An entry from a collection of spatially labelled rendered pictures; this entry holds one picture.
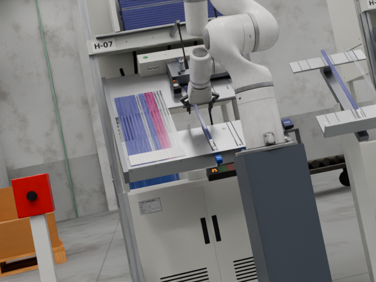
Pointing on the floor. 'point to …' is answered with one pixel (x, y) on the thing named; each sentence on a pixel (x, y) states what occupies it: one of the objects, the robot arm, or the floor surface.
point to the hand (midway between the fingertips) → (199, 109)
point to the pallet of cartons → (22, 237)
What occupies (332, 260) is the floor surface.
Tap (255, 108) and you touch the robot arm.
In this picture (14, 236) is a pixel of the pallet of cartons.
